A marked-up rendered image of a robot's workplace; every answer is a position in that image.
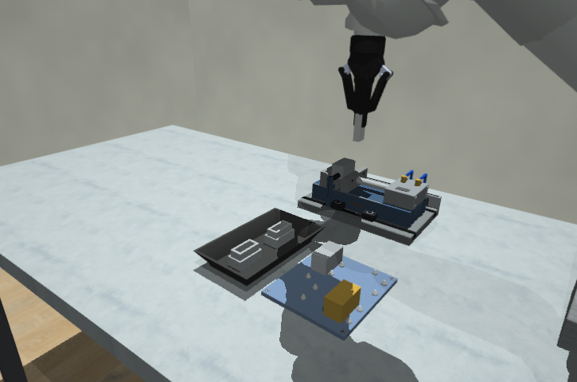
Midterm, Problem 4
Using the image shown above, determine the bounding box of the yellow rectangular block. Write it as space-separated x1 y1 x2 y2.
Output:
323 279 361 324

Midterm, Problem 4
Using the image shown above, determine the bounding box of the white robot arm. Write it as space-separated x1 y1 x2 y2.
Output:
311 0 577 92

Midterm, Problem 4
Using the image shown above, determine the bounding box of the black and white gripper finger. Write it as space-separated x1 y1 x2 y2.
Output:
356 64 393 142
338 63 363 141

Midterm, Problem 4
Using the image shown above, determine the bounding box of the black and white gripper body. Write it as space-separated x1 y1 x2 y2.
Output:
348 35 386 80

